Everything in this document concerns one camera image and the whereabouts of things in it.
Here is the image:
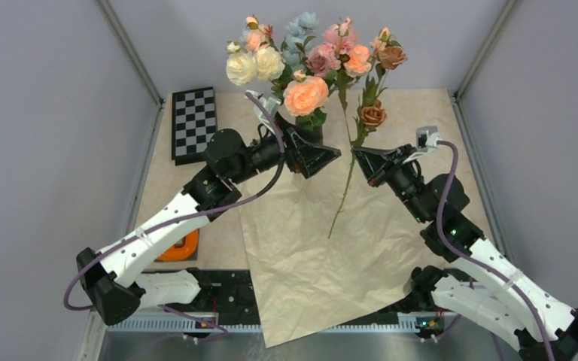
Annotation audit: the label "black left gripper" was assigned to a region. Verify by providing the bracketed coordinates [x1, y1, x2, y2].
[230, 111, 340, 184]

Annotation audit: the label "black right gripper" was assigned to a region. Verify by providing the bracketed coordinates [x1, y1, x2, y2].
[352, 144, 431, 223]

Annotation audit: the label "orange paper bouquet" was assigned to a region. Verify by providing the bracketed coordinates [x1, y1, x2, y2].
[238, 144, 449, 349]

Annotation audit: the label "white rose stem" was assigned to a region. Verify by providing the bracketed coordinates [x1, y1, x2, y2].
[225, 41, 285, 86]

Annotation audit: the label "small brown rose stem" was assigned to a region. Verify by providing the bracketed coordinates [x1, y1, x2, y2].
[327, 44, 409, 239]

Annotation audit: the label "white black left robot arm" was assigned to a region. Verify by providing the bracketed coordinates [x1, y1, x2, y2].
[72, 91, 341, 326]

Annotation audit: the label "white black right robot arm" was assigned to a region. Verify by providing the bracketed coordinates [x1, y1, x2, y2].
[351, 126, 578, 360]

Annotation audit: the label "black cylindrical vase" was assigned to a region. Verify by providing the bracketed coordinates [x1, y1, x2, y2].
[294, 117, 324, 145]

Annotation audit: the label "pink orange blue flowers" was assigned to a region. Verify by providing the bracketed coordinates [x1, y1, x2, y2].
[281, 12, 399, 92]

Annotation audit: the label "black grey chessboard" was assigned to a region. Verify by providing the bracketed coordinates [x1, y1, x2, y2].
[171, 86, 218, 165]

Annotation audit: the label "orange curved toy track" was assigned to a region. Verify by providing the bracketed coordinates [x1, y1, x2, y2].
[156, 230, 199, 262]

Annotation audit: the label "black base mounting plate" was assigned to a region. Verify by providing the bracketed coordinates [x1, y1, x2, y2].
[111, 269, 455, 337]

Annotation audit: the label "aluminium frame rail right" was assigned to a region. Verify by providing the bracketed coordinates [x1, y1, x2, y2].
[453, 0, 522, 104]

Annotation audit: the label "aluminium frame rail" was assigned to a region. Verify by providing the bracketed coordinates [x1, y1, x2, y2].
[453, 0, 522, 104]
[96, 0, 163, 108]
[77, 281, 564, 361]

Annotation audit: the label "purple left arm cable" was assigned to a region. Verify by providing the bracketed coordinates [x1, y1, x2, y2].
[62, 90, 287, 344]

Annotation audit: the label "aluminium frame rail left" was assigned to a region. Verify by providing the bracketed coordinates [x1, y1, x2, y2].
[96, 0, 163, 108]

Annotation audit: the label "aluminium front frame rail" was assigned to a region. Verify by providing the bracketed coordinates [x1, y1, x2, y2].
[77, 281, 564, 361]

